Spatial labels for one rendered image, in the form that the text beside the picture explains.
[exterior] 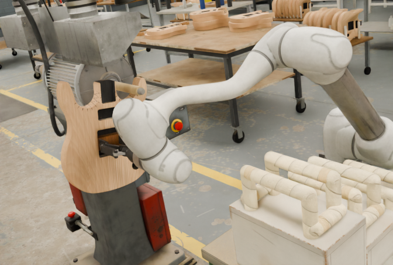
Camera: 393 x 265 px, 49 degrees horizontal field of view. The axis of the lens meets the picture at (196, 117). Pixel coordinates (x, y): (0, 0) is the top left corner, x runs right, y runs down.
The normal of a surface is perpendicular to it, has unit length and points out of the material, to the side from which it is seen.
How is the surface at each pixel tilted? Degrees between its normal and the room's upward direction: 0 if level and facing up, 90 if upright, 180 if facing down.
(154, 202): 90
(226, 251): 0
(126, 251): 81
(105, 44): 90
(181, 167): 85
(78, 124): 89
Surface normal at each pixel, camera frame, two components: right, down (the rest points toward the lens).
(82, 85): 0.22, 0.20
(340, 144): -0.76, 0.34
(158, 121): 0.64, 0.03
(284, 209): -0.15, -0.93
